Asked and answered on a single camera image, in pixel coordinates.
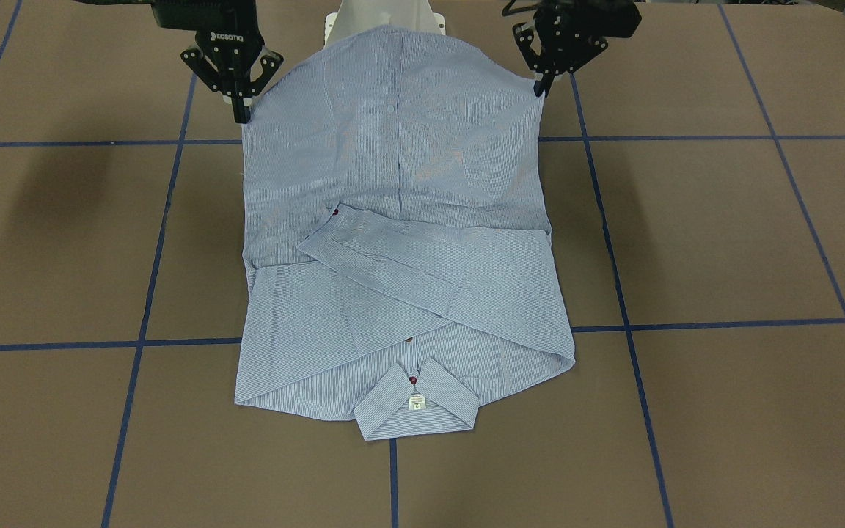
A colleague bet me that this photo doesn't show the blue striped button shirt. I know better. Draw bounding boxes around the blue striped button shirt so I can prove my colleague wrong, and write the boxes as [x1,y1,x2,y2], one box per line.
[234,26,576,441]

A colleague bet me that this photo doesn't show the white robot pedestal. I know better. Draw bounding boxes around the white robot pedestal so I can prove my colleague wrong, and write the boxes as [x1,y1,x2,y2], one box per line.
[324,1,446,47]

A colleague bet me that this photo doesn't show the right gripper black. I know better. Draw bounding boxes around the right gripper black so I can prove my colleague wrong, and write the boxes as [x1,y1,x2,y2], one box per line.
[151,1,284,125]

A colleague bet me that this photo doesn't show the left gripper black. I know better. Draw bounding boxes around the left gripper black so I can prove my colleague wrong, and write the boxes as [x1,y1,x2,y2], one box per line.
[502,1,643,99]

